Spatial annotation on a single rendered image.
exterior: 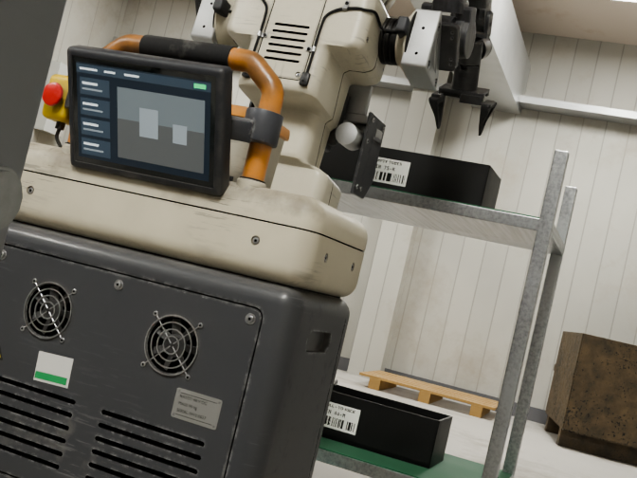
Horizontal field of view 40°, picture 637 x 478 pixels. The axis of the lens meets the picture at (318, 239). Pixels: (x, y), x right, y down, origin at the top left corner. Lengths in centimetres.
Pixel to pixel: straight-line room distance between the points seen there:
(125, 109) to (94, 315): 29
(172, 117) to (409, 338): 705
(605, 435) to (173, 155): 557
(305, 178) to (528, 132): 672
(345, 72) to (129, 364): 72
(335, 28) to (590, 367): 513
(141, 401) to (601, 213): 703
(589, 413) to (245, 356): 546
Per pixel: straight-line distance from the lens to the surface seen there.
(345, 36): 159
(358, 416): 213
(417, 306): 817
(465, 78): 198
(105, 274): 129
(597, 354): 652
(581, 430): 654
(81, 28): 946
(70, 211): 134
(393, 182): 212
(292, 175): 161
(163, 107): 122
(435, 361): 812
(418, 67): 161
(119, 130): 127
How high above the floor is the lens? 69
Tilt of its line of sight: 3 degrees up
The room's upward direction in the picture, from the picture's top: 13 degrees clockwise
